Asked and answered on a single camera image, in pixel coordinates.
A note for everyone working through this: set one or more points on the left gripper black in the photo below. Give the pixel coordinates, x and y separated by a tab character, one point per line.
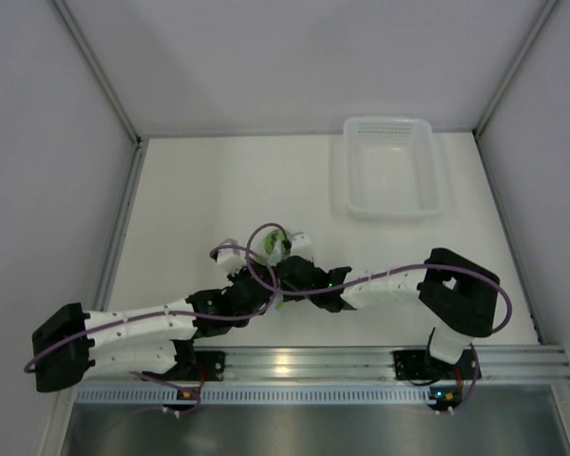
246	270

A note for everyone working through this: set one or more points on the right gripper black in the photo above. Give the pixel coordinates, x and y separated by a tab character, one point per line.
292	293

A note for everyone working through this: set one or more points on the green fake melon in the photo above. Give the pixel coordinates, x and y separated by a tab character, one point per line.
274	242

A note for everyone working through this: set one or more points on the clear zip top bag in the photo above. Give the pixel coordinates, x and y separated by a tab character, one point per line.
274	260

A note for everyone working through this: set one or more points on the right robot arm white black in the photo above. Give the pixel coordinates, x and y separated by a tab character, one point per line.
461	294

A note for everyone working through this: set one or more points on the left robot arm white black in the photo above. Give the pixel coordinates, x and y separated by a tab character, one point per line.
75	344

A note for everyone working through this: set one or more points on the white plastic basket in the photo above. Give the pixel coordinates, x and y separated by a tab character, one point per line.
393	169

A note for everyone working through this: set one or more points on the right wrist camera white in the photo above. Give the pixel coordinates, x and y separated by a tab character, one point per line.
300	245

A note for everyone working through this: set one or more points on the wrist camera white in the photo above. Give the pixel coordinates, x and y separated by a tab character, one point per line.
300	245
228	256

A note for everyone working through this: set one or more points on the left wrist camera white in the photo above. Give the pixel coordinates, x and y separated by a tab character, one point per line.
228	256

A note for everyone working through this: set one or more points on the white slotted cable duct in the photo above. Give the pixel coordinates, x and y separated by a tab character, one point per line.
264	395

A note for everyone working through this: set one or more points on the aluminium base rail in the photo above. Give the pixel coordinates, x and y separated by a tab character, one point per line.
498	364

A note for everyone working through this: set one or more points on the left aluminium frame post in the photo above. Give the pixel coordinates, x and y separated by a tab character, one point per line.
75	32

